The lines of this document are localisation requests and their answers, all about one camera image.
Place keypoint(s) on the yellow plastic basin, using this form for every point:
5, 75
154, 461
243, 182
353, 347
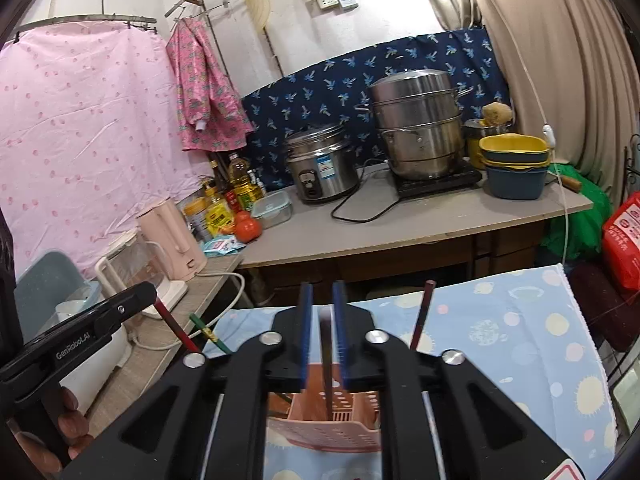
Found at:
515, 147

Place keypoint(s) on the dark brown chopstick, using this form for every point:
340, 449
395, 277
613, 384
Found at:
327, 370

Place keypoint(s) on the clear plastic food container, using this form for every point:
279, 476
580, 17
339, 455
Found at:
272, 210

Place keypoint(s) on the navy printed cloth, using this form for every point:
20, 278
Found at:
320, 95

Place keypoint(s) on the black induction cooker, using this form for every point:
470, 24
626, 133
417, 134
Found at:
435, 182

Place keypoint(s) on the beige curtain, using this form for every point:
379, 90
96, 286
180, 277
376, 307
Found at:
560, 60

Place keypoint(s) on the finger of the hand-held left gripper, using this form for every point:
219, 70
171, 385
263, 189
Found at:
132, 305

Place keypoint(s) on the red chopstick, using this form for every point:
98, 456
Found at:
175, 325

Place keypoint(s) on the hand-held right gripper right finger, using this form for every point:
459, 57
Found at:
340, 335

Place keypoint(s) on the pink dotted curtain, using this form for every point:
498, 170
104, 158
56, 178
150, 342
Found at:
90, 150

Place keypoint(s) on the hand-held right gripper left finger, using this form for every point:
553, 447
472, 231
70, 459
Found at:
305, 335

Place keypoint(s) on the dark maroon chopstick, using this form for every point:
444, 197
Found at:
420, 315

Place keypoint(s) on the green chopstick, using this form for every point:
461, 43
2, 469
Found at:
210, 332

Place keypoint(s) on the dark sauce bottle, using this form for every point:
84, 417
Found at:
219, 177

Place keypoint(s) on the green plastic bag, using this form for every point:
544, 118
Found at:
585, 220

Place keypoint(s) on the dark metal chair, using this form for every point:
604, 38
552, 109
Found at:
600, 295

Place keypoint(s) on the small steel pot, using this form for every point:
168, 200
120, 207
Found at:
472, 145

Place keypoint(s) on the blue planet-print tablecloth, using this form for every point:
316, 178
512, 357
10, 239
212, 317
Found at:
500, 335

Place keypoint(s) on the stainless steel steamer pot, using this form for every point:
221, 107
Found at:
417, 125

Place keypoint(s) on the metal tin can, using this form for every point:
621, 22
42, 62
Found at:
196, 220

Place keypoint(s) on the red tomato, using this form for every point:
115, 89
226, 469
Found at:
247, 226

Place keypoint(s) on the person's left hand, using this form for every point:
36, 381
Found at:
75, 425

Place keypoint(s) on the red printed bag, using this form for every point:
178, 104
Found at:
625, 245

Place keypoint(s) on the pink floral garment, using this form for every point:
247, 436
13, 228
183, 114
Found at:
205, 95

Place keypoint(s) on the white bin with blue lid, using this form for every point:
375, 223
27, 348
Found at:
50, 280

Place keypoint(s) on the metal curtain rail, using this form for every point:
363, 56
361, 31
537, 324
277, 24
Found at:
85, 20

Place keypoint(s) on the pink electric kettle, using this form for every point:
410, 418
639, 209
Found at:
172, 240

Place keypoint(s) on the pink perforated utensil holder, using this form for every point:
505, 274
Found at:
325, 437

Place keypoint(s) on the large cooking oil bottle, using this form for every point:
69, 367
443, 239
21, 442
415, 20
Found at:
245, 180

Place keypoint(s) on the glass kettle with white base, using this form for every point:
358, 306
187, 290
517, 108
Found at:
135, 270

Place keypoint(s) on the silver rice cooker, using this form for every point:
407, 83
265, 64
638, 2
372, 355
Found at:
320, 165

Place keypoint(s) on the blue and white packet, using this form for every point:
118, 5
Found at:
222, 247

